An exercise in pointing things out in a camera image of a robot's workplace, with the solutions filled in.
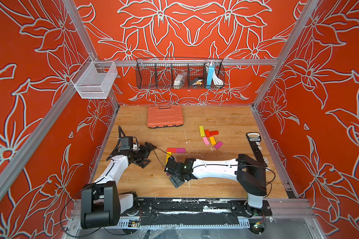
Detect long yellow block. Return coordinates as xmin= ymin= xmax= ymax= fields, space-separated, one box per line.
xmin=166 ymin=152 xmax=172 ymax=163

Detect small red block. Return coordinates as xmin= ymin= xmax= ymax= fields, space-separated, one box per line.
xmin=167 ymin=148 xmax=177 ymax=153

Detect magenta long block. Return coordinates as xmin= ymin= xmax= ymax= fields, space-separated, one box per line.
xmin=214 ymin=141 xmax=223 ymax=149

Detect small magenta block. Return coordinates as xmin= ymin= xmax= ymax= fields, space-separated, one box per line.
xmin=176 ymin=148 xmax=186 ymax=153

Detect orange long block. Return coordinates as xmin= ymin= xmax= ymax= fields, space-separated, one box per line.
xmin=209 ymin=136 xmax=216 ymax=145

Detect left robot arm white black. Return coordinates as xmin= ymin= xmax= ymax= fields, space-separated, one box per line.
xmin=80 ymin=142 xmax=157 ymax=229

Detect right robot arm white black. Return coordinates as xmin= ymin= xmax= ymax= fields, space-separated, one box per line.
xmin=164 ymin=154 xmax=267 ymax=218

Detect orange plastic tool case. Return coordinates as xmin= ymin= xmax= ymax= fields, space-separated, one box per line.
xmin=147 ymin=105 xmax=184 ymax=128

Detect pink long block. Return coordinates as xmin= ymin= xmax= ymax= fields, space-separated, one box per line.
xmin=202 ymin=136 xmax=210 ymax=145

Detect red-orange small block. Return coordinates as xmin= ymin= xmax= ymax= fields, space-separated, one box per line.
xmin=204 ymin=129 xmax=211 ymax=138

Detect yellow-green block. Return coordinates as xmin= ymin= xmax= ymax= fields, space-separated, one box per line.
xmin=199 ymin=125 xmax=205 ymax=137

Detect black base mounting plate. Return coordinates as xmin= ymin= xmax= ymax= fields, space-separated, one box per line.
xmin=115 ymin=198 xmax=272 ymax=230

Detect red flat block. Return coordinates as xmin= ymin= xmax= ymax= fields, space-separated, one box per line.
xmin=210 ymin=130 xmax=219 ymax=136

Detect grey packet in basket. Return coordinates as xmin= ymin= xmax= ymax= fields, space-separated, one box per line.
xmin=173 ymin=72 xmax=187 ymax=89

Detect black remote-like tool strip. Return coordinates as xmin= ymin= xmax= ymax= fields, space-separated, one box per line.
xmin=246 ymin=132 xmax=268 ymax=167

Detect black item in basket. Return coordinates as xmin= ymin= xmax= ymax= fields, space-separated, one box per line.
xmin=189 ymin=77 xmax=204 ymax=87

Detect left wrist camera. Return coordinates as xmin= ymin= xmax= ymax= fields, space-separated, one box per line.
xmin=118 ymin=136 xmax=134 ymax=151

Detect black wire wall basket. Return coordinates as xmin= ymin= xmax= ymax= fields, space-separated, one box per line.
xmin=136 ymin=57 xmax=225 ymax=90

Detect clear plastic wall bin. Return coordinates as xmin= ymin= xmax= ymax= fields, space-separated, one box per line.
xmin=72 ymin=62 xmax=118 ymax=99

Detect white cables in basket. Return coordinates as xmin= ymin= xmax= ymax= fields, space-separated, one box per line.
xmin=213 ymin=69 xmax=224 ymax=89

